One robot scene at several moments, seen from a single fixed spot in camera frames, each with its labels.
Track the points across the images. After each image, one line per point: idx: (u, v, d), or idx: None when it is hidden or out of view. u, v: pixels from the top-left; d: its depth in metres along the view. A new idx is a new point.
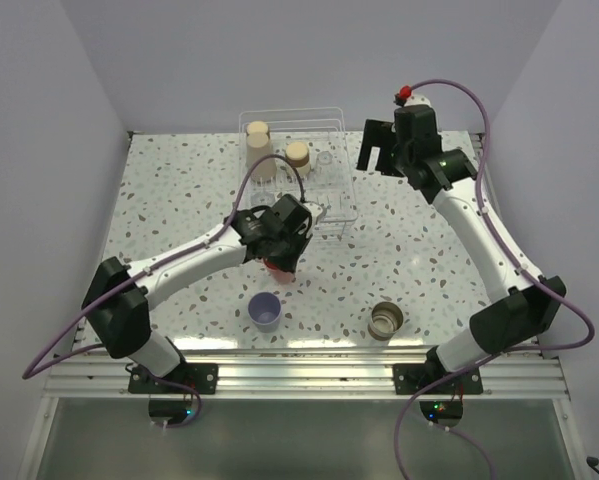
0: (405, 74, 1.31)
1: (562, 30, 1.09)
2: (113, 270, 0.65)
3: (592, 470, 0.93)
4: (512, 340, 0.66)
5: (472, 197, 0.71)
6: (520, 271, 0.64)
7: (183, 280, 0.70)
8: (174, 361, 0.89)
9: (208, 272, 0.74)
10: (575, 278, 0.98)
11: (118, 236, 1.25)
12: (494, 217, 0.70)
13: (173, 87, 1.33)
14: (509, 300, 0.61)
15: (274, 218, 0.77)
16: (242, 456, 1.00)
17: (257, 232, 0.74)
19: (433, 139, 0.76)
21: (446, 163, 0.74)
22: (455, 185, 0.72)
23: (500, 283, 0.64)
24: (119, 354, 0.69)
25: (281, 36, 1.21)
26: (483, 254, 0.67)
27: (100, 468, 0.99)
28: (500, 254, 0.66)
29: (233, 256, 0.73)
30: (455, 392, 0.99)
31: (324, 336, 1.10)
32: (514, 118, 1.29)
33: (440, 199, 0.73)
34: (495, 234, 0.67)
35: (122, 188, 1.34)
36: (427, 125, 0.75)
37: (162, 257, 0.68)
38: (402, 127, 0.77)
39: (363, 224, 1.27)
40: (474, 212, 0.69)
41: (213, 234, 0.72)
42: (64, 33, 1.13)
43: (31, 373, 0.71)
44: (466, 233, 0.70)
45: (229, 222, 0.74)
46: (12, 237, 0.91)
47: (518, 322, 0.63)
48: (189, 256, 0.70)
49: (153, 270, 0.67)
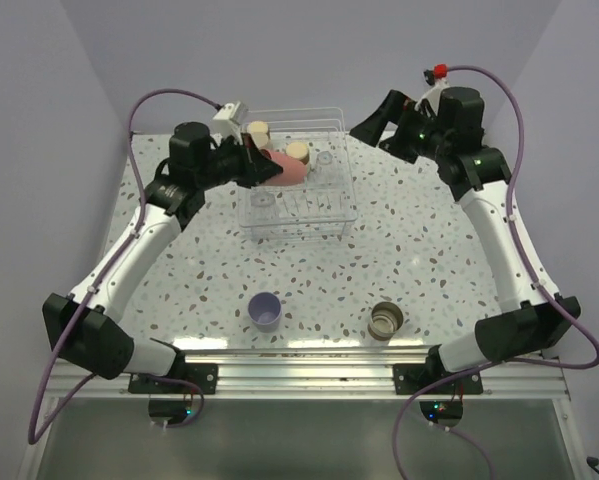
0: (405, 74, 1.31)
1: (561, 30, 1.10)
2: (61, 305, 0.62)
3: (591, 470, 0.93)
4: (517, 353, 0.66)
5: (501, 201, 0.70)
6: (536, 285, 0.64)
7: (132, 278, 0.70)
8: (170, 354, 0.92)
9: (152, 258, 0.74)
10: (575, 277, 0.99)
11: (118, 235, 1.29)
12: (520, 226, 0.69)
13: (173, 87, 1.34)
14: (518, 314, 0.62)
15: (179, 168, 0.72)
16: (240, 456, 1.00)
17: (176, 199, 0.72)
19: (475, 133, 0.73)
21: (480, 162, 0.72)
22: (487, 187, 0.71)
23: (514, 296, 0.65)
24: (114, 371, 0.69)
25: (281, 37, 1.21)
26: (503, 263, 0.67)
27: (100, 469, 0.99)
28: (519, 266, 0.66)
29: (166, 233, 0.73)
30: (455, 392, 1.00)
31: (324, 336, 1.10)
32: (514, 118, 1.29)
33: (468, 199, 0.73)
34: (518, 244, 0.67)
35: (122, 188, 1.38)
36: (473, 116, 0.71)
37: (100, 269, 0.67)
38: (447, 111, 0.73)
39: (363, 225, 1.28)
40: (501, 218, 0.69)
41: (136, 222, 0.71)
42: (65, 34, 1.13)
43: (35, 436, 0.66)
44: (489, 238, 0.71)
45: (146, 200, 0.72)
46: (13, 237, 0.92)
47: (526, 336, 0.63)
48: (124, 255, 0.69)
49: (97, 286, 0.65)
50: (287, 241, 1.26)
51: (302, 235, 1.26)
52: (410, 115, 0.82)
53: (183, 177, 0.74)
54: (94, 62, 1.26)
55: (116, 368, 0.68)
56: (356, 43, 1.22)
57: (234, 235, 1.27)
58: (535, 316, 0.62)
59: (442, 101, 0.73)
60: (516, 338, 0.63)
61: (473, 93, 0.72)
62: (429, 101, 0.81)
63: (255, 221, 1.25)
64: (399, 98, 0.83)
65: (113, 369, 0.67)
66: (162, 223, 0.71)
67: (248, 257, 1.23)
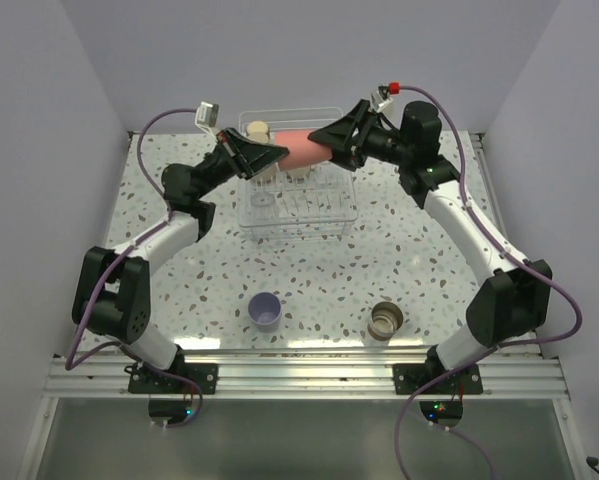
0: (405, 74, 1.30)
1: (560, 30, 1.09)
2: (101, 256, 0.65)
3: (591, 470, 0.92)
4: (507, 331, 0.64)
5: (457, 194, 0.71)
6: (504, 254, 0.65)
7: (159, 256, 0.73)
8: (173, 348, 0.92)
9: (171, 250, 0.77)
10: (575, 277, 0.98)
11: (119, 235, 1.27)
12: (478, 210, 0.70)
13: (173, 86, 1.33)
14: (493, 281, 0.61)
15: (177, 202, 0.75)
16: (241, 456, 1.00)
17: (189, 215, 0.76)
19: (433, 148, 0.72)
21: (433, 169, 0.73)
22: (441, 186, 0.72)
23: (487, 268, 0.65)
24: (135, 337, 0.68)
25: (281, 36, 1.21)
26: (470, 244, 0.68)
27: (100, 469, 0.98)
28: (484, 242, 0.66)
29: (189, 231, 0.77)
30: (455, 392, 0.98)
31: (324, 336, 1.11)
32: (514, 118, 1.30)
33: (427, 200, 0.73)
34: (480, 224, 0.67)
35: (122, 188, 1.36)
36: (434, 133, 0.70)
37: (139, 235, 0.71)
38: (410, 130, 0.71)
39: (363, 225, 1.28)
40: (459, 207, 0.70)
41: (169, 213, 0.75)
42: (65, 34, 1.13)
43: (72, 365, 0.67)
44: (455, 230, 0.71)
45: (172, 209, 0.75)
46: (12, 236, 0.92)
47: (509, 306, 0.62)
48: (157, 233, 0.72)
49: (138, 244, 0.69)
50: (286, 241, 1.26)
51: (302, 235, 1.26)
52: (374, 126, 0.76)
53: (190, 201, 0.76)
54: (94, 62, 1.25)
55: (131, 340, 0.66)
56: (356, 42, 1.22)
57: (234, 235, 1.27)
58: (510, 280, 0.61)
59: (404, 119, 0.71)
60: (499, 309, 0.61)
61: (433, 110, 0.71)
62: (384, 115, 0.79)
63: (256, 221, 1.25)
64: (365, 107, 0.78)
65: (131, 336, 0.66)
66: (191, 220, 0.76)
67: (248, 257, 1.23)
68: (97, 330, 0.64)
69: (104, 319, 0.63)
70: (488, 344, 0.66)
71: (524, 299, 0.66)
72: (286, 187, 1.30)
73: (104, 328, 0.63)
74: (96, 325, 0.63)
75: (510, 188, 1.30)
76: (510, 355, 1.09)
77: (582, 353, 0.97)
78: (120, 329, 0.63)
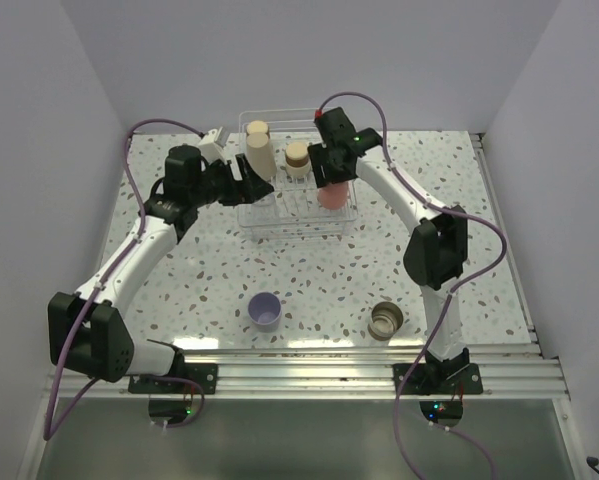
0: (405, 74, 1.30)
1: (560, 30, 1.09)
2: (66, 303, 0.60)
3: (591, 470, 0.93)
4: (442, 272, 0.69)
5: (382, 157, 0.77)
6: (427, 205, 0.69)
7: (137, 278, 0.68)
8: (171, 354, 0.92)
9: (150, 267, 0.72)
10: (578, 278, 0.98)
11: (118, 235, 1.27)
12: (403, 170, 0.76)
13: (174, 87, 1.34)
14: (420, 229, 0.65)
15: (172, 182, 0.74)
16: (242, 456, 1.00)
17: (164, 222, 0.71)
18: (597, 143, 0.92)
19: (348, 128, 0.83)
21: (359, 136, 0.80)
22: (368, 152, 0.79)
23: (414, 219, 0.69)
24: (118, 376, 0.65)
25: (281, 37, 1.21)
26: (398, 201, 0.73)
27: (100, 469, 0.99)
28: (409, 196, 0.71)
29: (164, 242, 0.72)
30: (455, 392, 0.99)
31: (324, 336, 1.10)
32: (514, 118, 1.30)
33: (359, 168, 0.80)
34: (403, 181, 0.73)
35: (122, 188, 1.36)
36: (340, 117, 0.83)
37: (106, 267, 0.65)
38: (320, 125, 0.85)
39: (364, 225, 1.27)
40: (386, 169, 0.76)
41: (138, 228, 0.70)
42: (65, 34, 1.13)
43: (51, 431, 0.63)
44: (385, 191, 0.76)
45: (145, 212, 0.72)
46: (12, 239, 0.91)
47: (436, 251, 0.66)
48: (128, 256, 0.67)
49: (104, 283, 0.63)
50: (287, 241, 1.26)
51: (302, 235, 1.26)
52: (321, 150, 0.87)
53: (175, 193, 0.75)
54: (94, 61, 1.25)
55: (118, 373, 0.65)
56: (355, 42, 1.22)
57: (234, 235, 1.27)
58: (435, 226, 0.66)
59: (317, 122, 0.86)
60: (428, 252, 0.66)
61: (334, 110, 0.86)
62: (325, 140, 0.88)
63: (256, 221, 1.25)
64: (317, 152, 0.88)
65: (116, 373, 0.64)
66: (163, 230, 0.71)
67: (248, 257, 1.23)
68: (81, 372, 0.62)
69: (84, 364, 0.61)
70: (426, 284, 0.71)
71: (450, 241, 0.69)
72: (286, 187, 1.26)
73: (87, 371, 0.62)
74: (79, 369, 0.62)
75: (511, 188, 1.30)
76: (510, 355, 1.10)
77: (582, 352, 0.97)
78: (103, 372, 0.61)
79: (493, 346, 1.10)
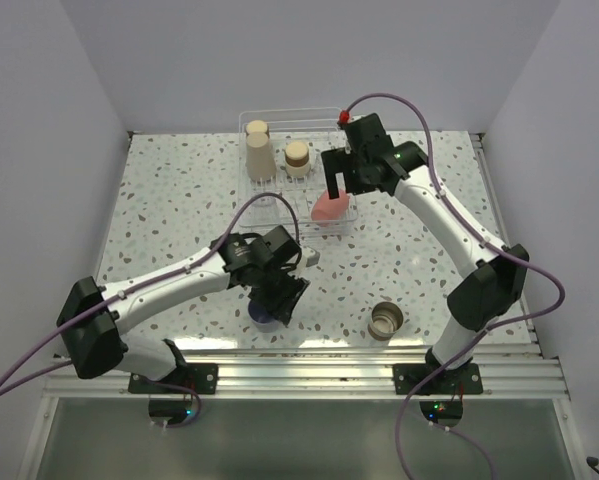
0: (405, 73, 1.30)
1: (560, 29, 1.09)
2: (87, 291, 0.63)
3: (591, 470, 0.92)
4: (490, 313, 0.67)
5: (429, 182, 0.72)
6: (484, 244, 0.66)
7: (162, 304, 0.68)
8: (167, 368, 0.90)
9: (184, 299, 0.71)
10: (577, 279, 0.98)
11: (119, 236, 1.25)
12: (452, 198, 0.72)
13: (174, 86, 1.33)
14: (478, 274, 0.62)
15: (260, 245, 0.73)
16: (241, 456, 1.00)
17: (229, 268, 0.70)
18: (596, 143, 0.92)
19: (384, 138, 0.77)
21: (400, 155, 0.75)
22: (413, 173, 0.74)
23: (469, 259, 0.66)
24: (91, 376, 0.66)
25: (280, 36, 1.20)
26: (449, 235, 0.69)
27: (99, 470, 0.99)
28: (463, 231, 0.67)
29: (213, 283, 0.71)
30: (455, 392, 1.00)
31: (324, 336, 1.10)
32: (514, 118, 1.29)
33: (399, 189, 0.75)
34: (455, 213, 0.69)
35: (121, 188, 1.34)
36: (375, 127, 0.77)
37: (140, 280, 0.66)
38: (350, 132, 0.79)
39: (364, 225, 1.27)
40: (433, 196, 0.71)
41: (195, 259, 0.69)
42: (64, 35, 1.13)
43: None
44: (431, 218, 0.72)
45: (217, 247, 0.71)
46: (12, 237, 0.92)
47: (489, 295, 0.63)
48: (169, 280, 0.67)
49: (127, 294, 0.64)
50: None
51: (302, 235, 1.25)
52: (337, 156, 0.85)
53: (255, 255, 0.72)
54: (93, 60, 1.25)
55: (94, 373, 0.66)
56: (355, 41, 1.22)
57: None
58: (492, 271, 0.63)
59: (346, 127, 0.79)
60: (484, 297, 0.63)
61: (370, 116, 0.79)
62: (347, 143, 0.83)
63: (256, 221, 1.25)
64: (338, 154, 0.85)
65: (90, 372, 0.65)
66: (217, 276, 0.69)
67: None
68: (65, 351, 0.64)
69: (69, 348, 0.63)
70: (471, 325, 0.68)
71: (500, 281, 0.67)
72: (286, 187, 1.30)
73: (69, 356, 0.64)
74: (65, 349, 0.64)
75: (512, 188, 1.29)
76: (510, 355, 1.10)
77: (582, 352, 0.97)
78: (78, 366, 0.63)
79: (494, 346, 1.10)
